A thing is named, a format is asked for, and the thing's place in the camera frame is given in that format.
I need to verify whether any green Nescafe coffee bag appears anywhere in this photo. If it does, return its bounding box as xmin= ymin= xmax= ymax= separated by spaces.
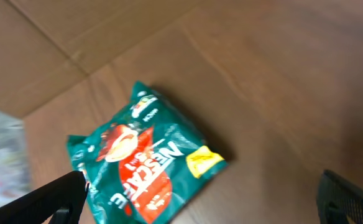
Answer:
xmin=67 ymin=82 xmax=227 ymax=223

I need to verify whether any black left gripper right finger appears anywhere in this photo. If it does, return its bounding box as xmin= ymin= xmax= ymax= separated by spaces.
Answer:
xmin=316 ymin=170 xmax=363 ymax=224

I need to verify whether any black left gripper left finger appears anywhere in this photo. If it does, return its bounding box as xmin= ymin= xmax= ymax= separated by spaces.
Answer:
xmin=0 ymin=170 xmax=88 ymax=224

